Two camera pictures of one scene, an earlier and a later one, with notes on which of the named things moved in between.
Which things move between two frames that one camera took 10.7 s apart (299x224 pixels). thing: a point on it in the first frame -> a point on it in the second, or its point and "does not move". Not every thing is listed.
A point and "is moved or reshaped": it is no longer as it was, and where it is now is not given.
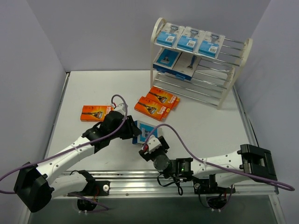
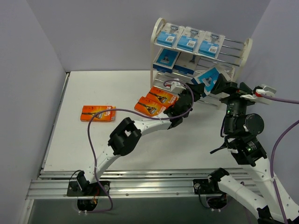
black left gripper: [131, 127] -> [194, 88]
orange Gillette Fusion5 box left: [95, 113] does not move
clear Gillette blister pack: [189, 38] does not move
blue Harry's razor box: [146, 128] is moved or reshaped
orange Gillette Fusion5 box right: [163, 97] does not move
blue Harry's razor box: [166, 60] does not move
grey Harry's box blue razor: [185, 66] is moved or reshaped
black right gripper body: [145, 154] -> [232, 86]
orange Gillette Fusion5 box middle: [152, 108] does not move
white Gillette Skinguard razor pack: [211, 44] does not move
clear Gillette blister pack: [169, 33] does not move
